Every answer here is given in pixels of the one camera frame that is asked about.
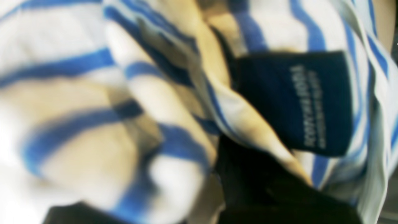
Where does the blue white striped T-shirt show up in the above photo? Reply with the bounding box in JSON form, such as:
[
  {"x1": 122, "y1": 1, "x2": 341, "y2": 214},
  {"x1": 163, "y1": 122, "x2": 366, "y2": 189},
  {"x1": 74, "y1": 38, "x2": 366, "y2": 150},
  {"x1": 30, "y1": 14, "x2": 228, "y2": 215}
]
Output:
[{"x1": 1, "y1": 0, "x2": 397, "y2": 224}]

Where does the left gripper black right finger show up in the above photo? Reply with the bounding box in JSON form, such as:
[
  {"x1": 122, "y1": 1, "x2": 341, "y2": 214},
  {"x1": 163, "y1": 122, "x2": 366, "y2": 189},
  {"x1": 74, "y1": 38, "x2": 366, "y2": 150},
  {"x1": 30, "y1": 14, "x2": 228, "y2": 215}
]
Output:
[{"x1": 215, "y1": 135, "x2": 362, "y2": 224}]

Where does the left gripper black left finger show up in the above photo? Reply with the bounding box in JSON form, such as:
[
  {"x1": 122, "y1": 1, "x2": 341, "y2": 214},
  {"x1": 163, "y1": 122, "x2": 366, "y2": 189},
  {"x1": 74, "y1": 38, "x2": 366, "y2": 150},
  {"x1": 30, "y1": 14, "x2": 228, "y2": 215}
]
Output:
[{"x1": 43, "y1": 203, "x2": 126, "y2": 224}]

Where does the navy neck brand label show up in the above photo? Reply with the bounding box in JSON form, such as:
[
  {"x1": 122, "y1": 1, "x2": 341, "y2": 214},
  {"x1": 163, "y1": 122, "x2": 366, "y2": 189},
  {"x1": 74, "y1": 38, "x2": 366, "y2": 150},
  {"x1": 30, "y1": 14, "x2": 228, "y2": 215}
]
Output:
[{"x1": 233, "y1": 51, "x2": 354, "y2": 157}]

